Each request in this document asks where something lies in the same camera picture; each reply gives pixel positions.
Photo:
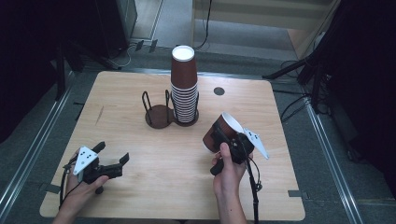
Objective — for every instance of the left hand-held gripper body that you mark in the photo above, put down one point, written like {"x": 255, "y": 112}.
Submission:
{"x": 93, "y": 169}

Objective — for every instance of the aluminium floor rail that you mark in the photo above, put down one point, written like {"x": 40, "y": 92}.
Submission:
{"x": 34, "y": 146}
{"x": 331, "y": 158}

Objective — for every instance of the brown paper cup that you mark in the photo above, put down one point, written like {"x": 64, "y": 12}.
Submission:
{"x": 229, "y": 124}

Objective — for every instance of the black round table grommet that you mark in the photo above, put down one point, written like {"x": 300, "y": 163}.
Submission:
{"x": 219, "y": 91}

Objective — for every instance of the dark curtain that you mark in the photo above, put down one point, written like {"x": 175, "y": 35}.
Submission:
{"x": 367, "y": 77}
{"x": 31, "y": 62}

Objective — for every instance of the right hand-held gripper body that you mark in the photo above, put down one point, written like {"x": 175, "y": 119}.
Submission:
{"x": 241, "y": 149}

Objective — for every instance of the black cabinet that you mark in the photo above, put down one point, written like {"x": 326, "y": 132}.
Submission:
{"x": 109, "y": 25}

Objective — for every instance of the stack of brown cups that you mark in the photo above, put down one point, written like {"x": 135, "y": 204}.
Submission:
{"x": 184, "y": 102}

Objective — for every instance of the person's left hand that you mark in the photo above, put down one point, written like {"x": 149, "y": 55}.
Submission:
{"x": 77, "y": 194}

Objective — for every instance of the person's right hand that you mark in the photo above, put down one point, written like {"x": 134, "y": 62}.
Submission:
{"x": 229, "y": 180}

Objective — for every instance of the black tape strip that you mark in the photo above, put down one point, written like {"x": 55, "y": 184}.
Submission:
{"x": 49, "y": 188}
{"x": 297, "y": 193}

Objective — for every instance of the black metal stand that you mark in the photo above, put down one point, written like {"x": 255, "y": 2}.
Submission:
{"x": 286, "y": 70}

